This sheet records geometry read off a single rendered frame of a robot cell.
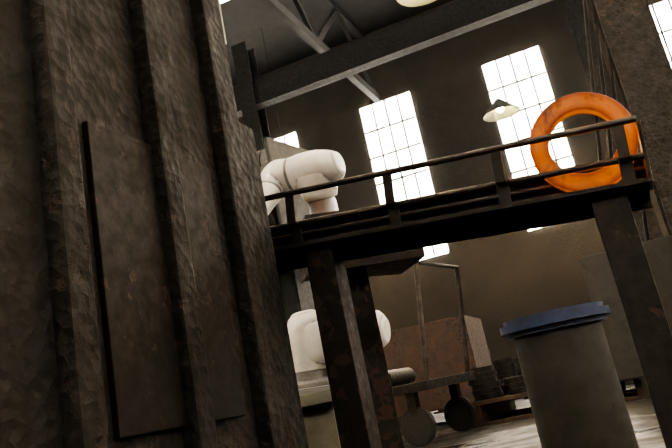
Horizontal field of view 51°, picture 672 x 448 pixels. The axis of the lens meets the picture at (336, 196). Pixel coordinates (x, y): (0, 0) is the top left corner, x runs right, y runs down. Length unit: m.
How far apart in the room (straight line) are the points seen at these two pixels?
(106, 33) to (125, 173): 0.23
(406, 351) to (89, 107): 4.61
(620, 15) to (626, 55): 0.24
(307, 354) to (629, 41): 2.64
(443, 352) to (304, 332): 2.91
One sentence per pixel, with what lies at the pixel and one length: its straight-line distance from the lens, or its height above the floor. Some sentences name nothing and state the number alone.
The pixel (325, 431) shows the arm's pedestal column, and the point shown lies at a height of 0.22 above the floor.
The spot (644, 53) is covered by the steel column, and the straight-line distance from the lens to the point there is 4.32.
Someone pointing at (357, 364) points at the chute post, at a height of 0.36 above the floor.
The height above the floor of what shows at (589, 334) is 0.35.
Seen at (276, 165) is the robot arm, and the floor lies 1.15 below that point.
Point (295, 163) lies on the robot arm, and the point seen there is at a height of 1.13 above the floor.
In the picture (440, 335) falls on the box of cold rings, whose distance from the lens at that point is 5.43.
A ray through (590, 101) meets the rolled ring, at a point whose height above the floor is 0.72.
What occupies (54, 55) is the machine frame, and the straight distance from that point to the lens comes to 1.00.
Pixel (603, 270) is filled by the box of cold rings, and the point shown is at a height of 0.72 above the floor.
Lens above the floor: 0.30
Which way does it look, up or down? 16 degrees up
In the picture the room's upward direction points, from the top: 12 degrees counter-clockwise
